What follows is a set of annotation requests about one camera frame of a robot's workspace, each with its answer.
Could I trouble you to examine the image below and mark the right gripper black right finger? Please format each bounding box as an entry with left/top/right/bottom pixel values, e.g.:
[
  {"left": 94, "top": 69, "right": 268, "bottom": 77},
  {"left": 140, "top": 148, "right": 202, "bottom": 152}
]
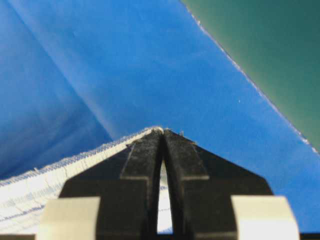
[{"left": 164, "top": 130, "right": 300, "bottom": 240}]

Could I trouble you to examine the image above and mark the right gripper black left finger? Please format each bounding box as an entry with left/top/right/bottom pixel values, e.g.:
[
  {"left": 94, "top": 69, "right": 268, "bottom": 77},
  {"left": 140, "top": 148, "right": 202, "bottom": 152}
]
[{"left": 36, "top": 130, "right": 163, "bottom": 240}]

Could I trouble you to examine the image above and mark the blue striped white towel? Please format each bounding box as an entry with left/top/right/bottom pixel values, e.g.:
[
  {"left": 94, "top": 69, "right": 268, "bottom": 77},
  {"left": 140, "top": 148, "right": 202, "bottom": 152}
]
[{"left": 0, "top": 126, "right": 164, "bottom": 235}]

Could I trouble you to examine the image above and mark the blue table cloth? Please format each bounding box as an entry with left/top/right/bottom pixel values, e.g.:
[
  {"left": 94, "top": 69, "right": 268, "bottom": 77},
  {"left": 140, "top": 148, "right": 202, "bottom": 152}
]
[{"left": 0, "top": 0, "right": 320, "bottom": 233}]

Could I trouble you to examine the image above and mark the green mat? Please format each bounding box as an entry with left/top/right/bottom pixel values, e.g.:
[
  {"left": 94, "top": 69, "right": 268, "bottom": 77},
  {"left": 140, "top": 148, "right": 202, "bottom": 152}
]
[{"left": 185, "top": 0, "right": 320, "bottom": 149}]

